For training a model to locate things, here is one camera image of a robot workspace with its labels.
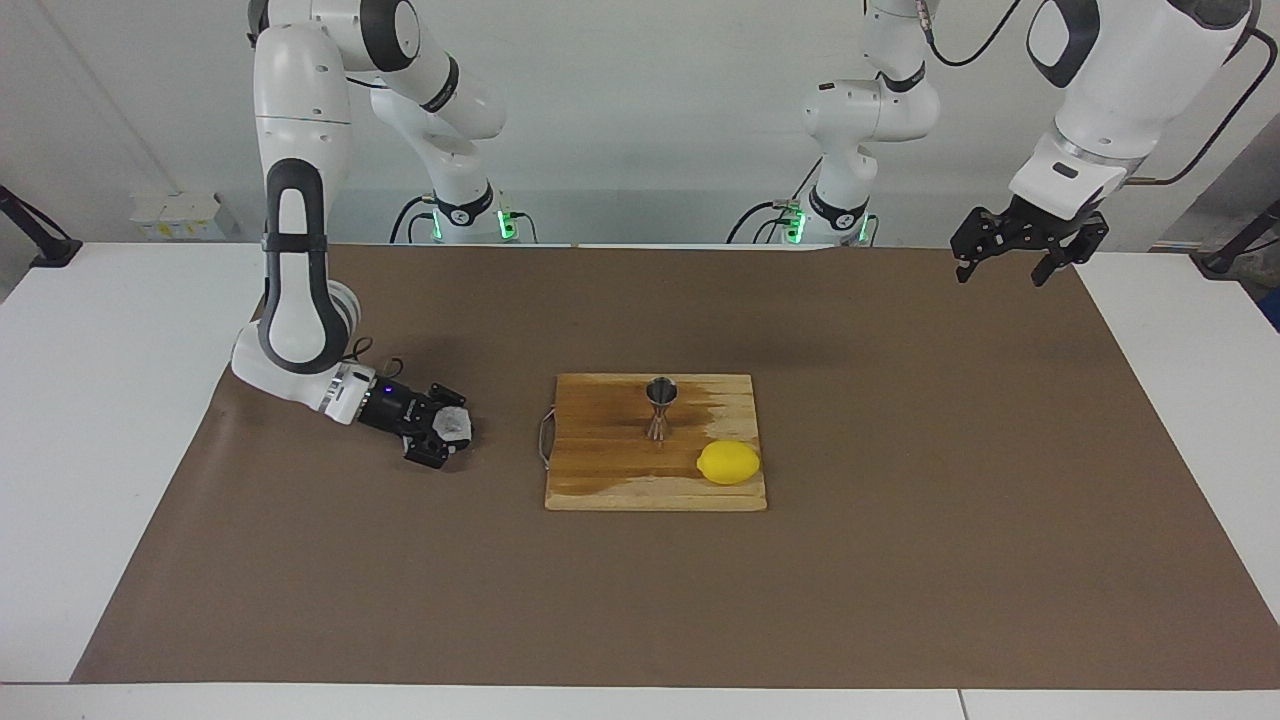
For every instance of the yellow lemon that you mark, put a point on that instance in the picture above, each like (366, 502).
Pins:
(728, 463)

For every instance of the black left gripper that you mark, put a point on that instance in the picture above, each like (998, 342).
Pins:
(1050, 225)

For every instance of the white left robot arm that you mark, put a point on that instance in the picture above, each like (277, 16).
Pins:
(1130, 70)

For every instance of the blue object at table edge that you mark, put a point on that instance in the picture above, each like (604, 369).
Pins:
(1273, 310)

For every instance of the white background box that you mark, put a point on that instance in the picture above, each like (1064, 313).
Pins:
(175, 215)

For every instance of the steel double jigger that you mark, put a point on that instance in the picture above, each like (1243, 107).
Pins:
(660, 392)

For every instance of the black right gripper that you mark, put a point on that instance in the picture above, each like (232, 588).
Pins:
(395, 410)

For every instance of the brown table mat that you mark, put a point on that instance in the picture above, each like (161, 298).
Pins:
(400, 590)

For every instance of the wooden cutting board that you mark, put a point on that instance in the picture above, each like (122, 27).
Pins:
(600, 450)

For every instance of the black clamp stand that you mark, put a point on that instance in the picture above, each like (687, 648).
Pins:
(1235, 245)
(45, 245)

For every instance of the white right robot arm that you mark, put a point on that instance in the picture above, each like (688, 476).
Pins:
(300, 250)

